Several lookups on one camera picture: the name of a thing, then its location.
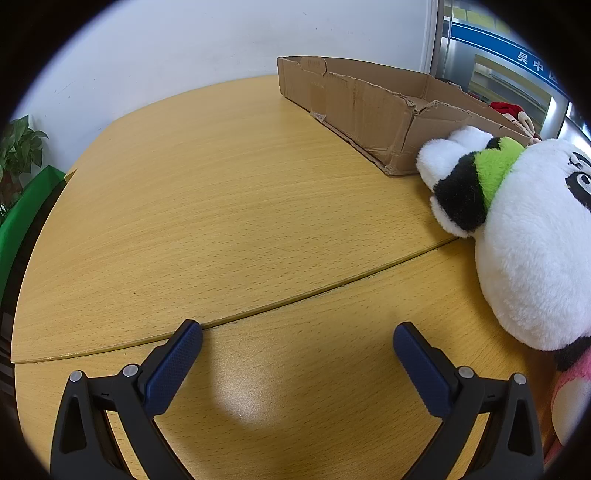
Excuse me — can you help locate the glass door with metal frame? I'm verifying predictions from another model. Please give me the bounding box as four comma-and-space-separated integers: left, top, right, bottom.
422, 0, 591, 144

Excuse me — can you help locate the blue banner on glass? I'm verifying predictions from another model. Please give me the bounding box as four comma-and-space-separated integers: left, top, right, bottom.
450, 21, 573, 100

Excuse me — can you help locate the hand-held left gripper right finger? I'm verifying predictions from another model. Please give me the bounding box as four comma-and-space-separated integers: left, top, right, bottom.
393, 322, 546, 480

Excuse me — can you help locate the brown cardboard box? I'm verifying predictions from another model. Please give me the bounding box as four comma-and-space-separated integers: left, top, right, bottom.
277, 56, 539, 177

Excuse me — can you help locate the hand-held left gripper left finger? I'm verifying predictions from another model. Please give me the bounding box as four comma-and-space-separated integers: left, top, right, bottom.
50, 319, 204, 480

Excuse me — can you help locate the black and white panda plush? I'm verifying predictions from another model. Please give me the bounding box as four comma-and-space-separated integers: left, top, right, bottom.
416, 126, 591, 372

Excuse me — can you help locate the pink plush toy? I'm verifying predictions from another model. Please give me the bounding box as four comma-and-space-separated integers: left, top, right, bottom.
551, 348, 591, 449

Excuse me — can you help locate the red hat plush doll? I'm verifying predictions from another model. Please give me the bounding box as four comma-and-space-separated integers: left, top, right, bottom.
489, 102, 544, 147

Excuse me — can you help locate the green potted plant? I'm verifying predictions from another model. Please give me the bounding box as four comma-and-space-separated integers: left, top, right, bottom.
0, 115, 49, 217

